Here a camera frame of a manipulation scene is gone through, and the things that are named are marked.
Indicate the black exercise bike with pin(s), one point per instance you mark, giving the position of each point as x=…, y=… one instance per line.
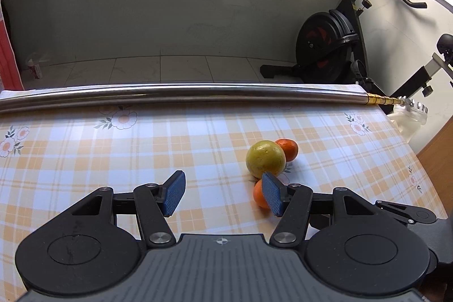
x=318, y=47

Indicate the red patterned cloth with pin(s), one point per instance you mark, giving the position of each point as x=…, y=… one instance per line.
x=9, y=61

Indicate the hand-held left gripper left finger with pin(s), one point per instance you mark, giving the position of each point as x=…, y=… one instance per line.
x=175, y=192

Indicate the wooden cabinet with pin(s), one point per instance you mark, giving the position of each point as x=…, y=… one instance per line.
x=439, y=174

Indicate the long metal pole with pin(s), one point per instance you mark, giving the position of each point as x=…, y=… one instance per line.
x=177, y=91

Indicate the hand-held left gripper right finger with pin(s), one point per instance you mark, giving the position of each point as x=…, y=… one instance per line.
x=272, y=194

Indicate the checked floral tablecloth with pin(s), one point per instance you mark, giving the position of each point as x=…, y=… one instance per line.
x=88, y=153

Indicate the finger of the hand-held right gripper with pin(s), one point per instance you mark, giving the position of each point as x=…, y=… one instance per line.
x=410, y=211

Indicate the clear plastic container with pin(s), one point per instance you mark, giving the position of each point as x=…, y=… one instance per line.
x=407, y=121

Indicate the white and red paper cup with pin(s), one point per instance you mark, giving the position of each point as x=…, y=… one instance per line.
x=35, y=68

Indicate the orange tangerine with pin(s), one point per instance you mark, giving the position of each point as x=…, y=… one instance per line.
x=289, y=148
x=260, y=195

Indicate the small yellow-green citrus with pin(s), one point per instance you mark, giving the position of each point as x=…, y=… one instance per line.
x=266, y=158

